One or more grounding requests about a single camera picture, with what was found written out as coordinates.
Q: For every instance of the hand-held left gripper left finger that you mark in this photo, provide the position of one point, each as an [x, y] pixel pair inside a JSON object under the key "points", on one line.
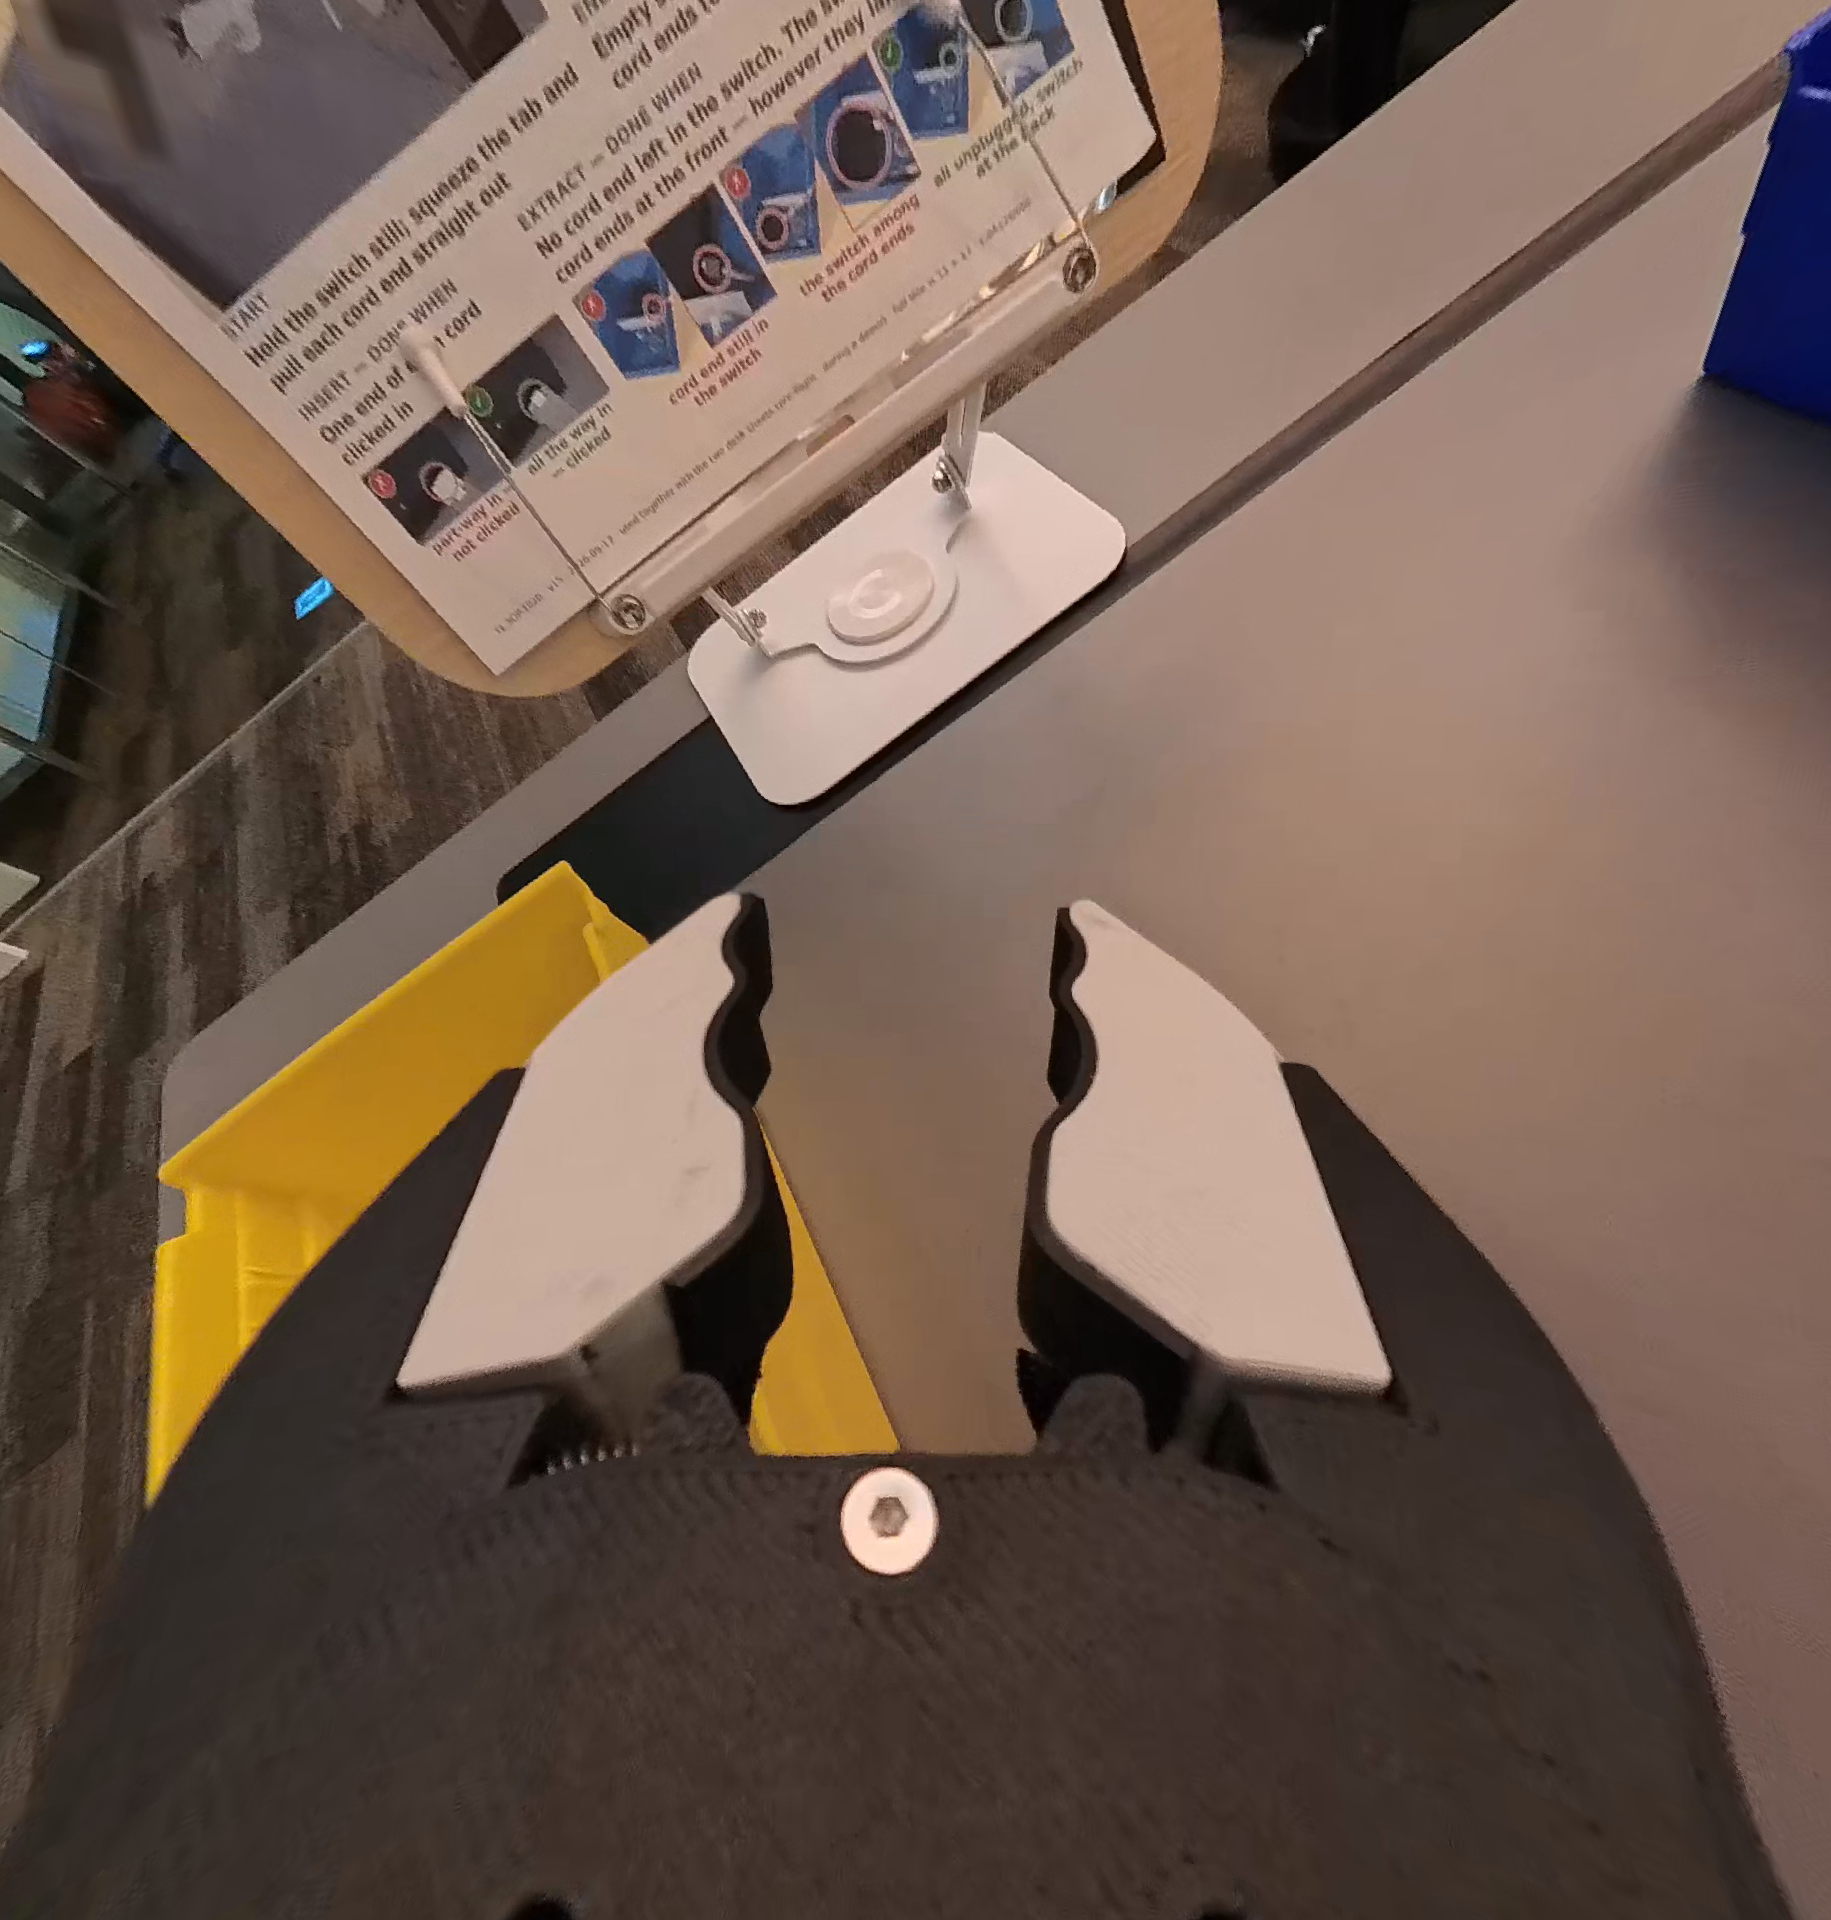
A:
{"points": [[601, 1185]]}

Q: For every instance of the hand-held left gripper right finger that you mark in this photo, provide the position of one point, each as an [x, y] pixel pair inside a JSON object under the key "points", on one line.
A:
{"points": [[1201, 1200]]}

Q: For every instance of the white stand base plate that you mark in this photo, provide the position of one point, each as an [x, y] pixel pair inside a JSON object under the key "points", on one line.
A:
{"points": [[1007, 571]]}

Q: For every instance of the blue plastic bin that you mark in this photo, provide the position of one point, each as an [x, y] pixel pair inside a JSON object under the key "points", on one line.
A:
{"points": [[1816, 224]]}

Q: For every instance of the yellow plastic bin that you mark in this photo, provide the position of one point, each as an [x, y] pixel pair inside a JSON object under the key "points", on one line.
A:
{"points": [[331, 1080]]}

